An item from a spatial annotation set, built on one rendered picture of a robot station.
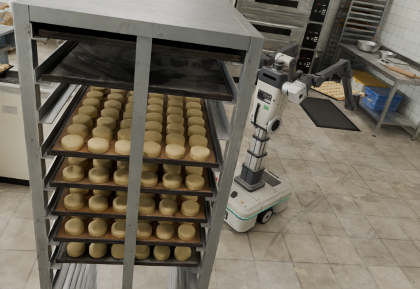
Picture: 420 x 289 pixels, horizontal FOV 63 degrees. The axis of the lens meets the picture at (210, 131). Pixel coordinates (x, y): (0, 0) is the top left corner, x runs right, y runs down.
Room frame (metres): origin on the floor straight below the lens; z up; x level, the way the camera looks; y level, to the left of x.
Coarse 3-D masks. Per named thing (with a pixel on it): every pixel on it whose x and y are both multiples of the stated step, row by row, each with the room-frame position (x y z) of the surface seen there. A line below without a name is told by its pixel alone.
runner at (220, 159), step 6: (210, 108) 1.03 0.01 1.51; (210, 114) 1.01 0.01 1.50; (210, 120) 0.98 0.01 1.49; (210, 126) 0.94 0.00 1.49; (216, 138) 0.84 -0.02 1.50; (216, 144) 0.83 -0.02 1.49; (216, 150) 0.81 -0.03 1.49; (216, 156) 0.77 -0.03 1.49; (222, 156) 0.73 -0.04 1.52; (222, 162) 0.72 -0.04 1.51; (216, 168) 0.72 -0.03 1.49; (222, 168) 0.71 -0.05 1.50
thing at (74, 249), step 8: (72, 248) 0.70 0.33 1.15; (80, 248) 0.70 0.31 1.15; (96, 248) 0.71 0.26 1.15; (104, 248) 0.72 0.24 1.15; (112, 248) 0.72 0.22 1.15; (120, 248) 0.73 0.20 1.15; (136, 248) 0.74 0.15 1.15; (144, 248) 0.74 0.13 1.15; (160, 248) 0.75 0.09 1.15; (168, 248) 0.76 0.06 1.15; (176, 248) 0.76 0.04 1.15; (184, 248) 0.77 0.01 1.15; (72, 256) 0.68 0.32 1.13; (96, 256) 0.70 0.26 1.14; (120, 256) 0.71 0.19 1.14; (136, 256) 0.72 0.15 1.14; (144, 256) 0.72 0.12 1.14; (160, 256) 0.73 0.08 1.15; (168, 256) 0.74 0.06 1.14; (176, 256) 0.74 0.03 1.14; (184, 256) 0.74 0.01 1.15
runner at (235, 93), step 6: (222, 66) 0.94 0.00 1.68; (222, 72) 0.92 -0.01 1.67; (228, 72) 0.85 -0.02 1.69; (228, 78) 0.84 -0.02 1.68; (228, 84) 0.83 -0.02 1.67; (234, 84) 0.76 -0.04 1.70; (234, 90) 0.75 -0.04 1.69; (234, 96) 0.74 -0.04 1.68; (228, 102) 0.71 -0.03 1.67; (234, 102) 0.72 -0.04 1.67
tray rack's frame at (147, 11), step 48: (48, 0) 0.71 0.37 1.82; (96, 0) 0.81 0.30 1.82; (144, 0) 0.93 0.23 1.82; (192, 0) 1.10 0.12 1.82; (144, 48) 0.68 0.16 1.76; (240, 48) 0.71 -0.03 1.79; (144, 96) 0.68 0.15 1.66; (240, 96) 0.71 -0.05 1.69; (240, 144) 0.72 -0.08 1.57; (48, 288) 0.64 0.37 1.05
